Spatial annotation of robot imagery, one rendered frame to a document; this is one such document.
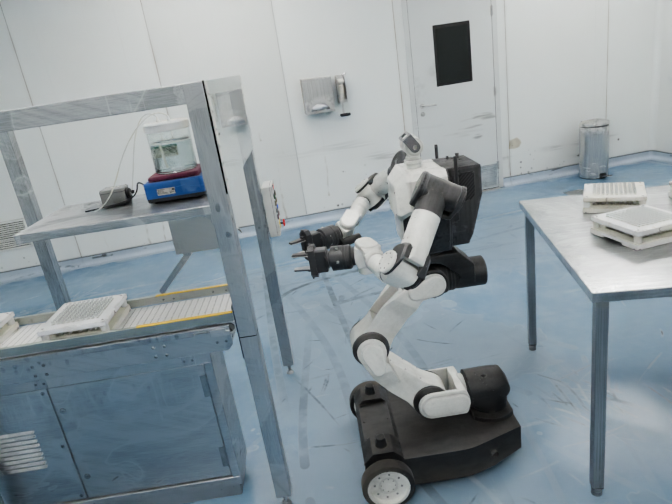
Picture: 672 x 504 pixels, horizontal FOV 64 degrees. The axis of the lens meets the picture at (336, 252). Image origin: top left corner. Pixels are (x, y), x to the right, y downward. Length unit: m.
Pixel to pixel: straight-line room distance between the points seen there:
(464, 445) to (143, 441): 1.24
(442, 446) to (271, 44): 4.33
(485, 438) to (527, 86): 4.76
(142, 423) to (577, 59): 5.75
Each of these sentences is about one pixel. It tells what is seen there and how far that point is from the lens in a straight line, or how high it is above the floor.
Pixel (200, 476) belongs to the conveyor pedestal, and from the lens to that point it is 2.41.
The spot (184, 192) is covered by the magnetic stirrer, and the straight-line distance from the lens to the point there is 1.89.
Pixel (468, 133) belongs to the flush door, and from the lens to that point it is 6.18.
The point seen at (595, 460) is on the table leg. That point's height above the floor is 0.17.
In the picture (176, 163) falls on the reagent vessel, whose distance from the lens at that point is 1.91.
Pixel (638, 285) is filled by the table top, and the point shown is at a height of 0.83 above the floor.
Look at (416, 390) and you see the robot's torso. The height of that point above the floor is 0.34.
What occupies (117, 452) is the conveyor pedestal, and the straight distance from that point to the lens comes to 2.41.
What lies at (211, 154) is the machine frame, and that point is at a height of 1.40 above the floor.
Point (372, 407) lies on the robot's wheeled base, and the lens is 2.43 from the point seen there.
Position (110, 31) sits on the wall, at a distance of 5.74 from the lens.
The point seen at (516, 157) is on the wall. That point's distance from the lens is 6.48.
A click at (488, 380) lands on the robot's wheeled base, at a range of 2.30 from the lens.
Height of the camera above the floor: 1.62
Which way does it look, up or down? 19 degrees down
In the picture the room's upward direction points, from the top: 9 degrees counter-clockwise
